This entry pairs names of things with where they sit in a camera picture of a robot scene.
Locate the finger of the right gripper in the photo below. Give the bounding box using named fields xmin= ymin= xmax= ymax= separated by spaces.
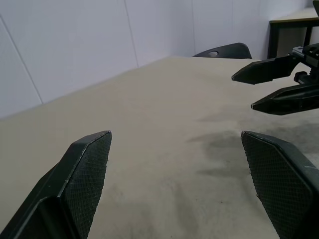
xmin=231 ymin=54 xmax=299 ymax=86
xmin=251 ymin=83 xmax=319 ymax=116

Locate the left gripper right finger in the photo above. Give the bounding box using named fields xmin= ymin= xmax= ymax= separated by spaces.
xmin=240 ymin=130 xmax=319 ymax=239

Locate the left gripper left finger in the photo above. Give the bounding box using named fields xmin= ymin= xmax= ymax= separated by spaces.
xmin=0 ymin=130 xmax=113 ymax=239

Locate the black framed side table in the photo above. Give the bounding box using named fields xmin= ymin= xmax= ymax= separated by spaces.
xmin=267 ymin=6 xmax=319 ymax=61

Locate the dark chair back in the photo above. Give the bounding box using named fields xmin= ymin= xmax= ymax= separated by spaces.
xmin=192 ymin=42 xmax=253 ymax=60

